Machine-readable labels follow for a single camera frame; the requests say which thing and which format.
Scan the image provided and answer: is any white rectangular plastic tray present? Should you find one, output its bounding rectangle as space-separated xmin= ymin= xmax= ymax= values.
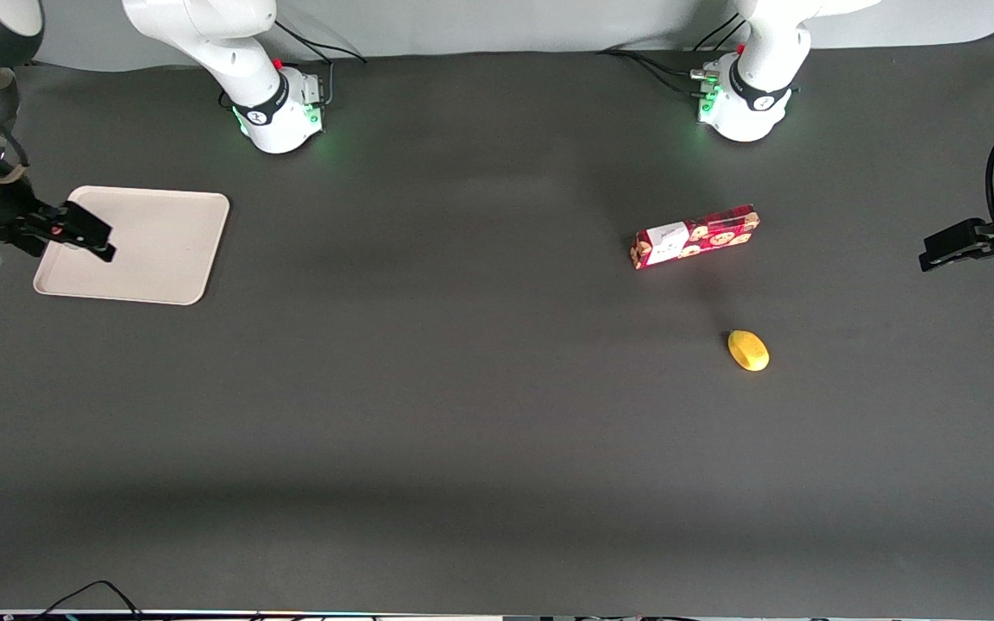
xmin=33 ymin=185 xmax=231 ymax=307

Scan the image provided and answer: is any black arm base cable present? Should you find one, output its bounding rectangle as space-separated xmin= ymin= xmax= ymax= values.
xmin=598 ymin=12 xmax=741 ymax=97
xmin=269 ymin=4 xmax=368 ymax=106

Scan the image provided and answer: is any black left arm base cable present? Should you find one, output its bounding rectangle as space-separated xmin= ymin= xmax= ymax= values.
xmin=598 ymin=12 xmax=741 ymax=97

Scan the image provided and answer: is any yellow lemon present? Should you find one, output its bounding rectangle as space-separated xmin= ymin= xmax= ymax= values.
xmin=727 ymin=329 xmax=771 ymax=373

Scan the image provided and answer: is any black cable at table edge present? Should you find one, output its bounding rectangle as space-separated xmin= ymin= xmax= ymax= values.
xmin=31 ymin=580 xmax=146 ymax=621

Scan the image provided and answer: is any black right arm base cable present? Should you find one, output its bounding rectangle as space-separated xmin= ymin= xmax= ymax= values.
xmin=269 ymin=4 xmax=368 ymax=106

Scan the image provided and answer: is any red cookie box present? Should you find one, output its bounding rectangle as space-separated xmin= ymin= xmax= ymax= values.
xmin=630 ymin=204 xmax=761 ymax=271

